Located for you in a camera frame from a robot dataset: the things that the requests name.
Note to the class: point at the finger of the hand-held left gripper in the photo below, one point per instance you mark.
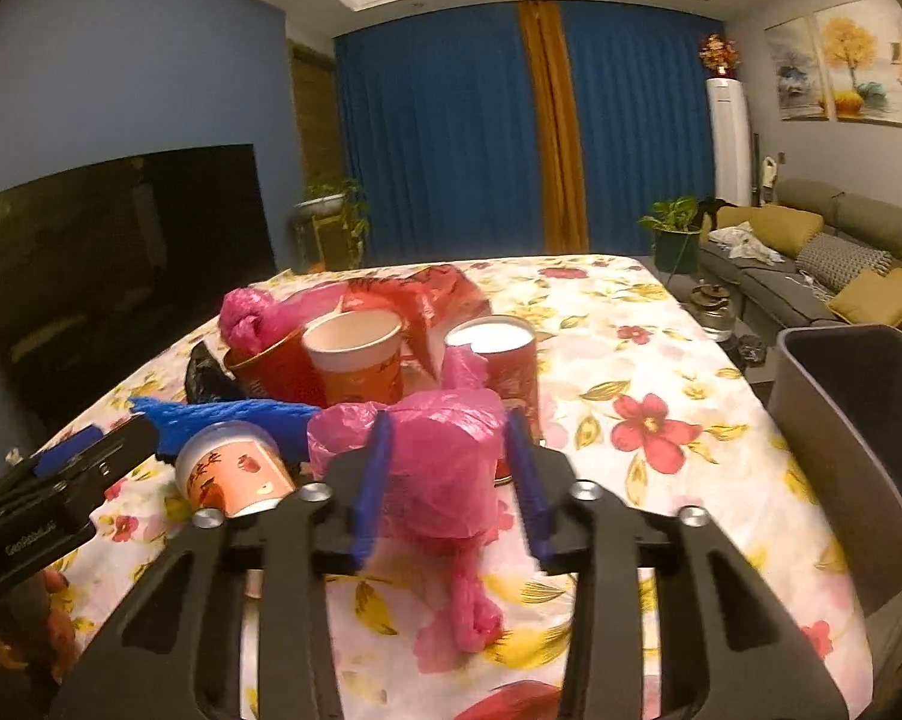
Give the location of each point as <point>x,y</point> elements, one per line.
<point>114,454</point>
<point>69,451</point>

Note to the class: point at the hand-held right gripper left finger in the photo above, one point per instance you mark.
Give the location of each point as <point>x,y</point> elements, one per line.
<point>368,491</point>

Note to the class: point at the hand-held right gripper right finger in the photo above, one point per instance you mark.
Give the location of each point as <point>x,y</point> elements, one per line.
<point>530,491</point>

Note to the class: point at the large pink plastic bag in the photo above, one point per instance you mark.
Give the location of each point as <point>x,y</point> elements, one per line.
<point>436,465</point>

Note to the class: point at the white lined paper cup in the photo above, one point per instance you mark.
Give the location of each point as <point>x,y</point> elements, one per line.
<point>353,369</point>

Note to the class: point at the blue plastic bag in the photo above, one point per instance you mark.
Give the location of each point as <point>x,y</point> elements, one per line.
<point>256,416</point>

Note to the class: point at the red cup with gold lining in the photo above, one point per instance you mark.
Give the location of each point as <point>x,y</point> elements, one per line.
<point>286,376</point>

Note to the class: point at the grey trash bin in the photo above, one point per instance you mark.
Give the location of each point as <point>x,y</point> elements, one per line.
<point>856,427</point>

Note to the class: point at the person's left hand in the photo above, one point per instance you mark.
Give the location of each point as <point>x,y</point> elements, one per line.
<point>60,619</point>

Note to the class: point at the black plastic bag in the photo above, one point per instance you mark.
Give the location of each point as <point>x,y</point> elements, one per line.
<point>203,382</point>

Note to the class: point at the tall red paper cup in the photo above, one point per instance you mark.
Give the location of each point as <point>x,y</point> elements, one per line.
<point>509,373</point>

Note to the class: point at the orange print paper cup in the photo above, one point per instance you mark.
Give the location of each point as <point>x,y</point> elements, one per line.
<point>233,469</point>

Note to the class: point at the floral tablecloth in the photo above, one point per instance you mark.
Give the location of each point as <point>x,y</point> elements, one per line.
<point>646,360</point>

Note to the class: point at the small pink plastic bag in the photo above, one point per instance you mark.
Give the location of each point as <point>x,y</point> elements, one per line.
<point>248,319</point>

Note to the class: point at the red plastic bag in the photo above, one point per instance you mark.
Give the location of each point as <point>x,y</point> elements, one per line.
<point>421,300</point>

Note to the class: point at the black television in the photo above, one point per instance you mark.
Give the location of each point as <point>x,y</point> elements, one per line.
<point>121,255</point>

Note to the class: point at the gold plant stand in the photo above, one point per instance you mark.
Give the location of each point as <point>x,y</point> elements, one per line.
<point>331,240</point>

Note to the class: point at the glass teapot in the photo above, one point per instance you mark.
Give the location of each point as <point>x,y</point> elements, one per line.
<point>712,311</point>

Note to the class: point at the dark coffee table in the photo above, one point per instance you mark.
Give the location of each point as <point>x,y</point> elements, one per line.
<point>751,349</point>

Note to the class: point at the plant in green pot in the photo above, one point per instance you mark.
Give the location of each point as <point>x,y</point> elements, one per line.
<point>676,240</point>

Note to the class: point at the potted plant in white pot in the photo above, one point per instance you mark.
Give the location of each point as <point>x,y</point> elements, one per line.
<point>323,202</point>

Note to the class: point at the grey sofa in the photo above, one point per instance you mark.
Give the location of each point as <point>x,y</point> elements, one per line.
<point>781,285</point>

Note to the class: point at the white cloth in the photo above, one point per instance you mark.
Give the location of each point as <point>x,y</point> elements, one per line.
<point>743,244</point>

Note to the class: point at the dark cloth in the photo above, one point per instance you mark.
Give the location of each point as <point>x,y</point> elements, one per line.
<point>710,211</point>

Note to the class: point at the brown wooden door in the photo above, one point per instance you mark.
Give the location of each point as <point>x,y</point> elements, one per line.
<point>312,135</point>

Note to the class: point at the blue curtain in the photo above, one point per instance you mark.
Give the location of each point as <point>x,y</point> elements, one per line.
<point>436,135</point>
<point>638,127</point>

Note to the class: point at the orange curtain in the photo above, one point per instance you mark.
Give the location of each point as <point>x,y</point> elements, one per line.
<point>560,127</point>

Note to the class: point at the patterned grey cushion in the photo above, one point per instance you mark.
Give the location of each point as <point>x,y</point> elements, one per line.
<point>844,262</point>

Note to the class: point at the white handheld vacuum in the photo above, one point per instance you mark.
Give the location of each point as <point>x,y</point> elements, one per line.
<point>767,176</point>

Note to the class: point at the white standing air conditioner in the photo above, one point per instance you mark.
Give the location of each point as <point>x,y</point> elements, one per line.
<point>730,142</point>

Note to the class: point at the artificial flower bouquet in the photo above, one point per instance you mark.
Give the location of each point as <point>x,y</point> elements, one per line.
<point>719,54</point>

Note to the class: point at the grey landscape painting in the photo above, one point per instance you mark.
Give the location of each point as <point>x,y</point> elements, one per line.
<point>796,71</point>

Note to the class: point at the yellow tree painting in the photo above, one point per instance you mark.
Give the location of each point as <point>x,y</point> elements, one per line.
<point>856,52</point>

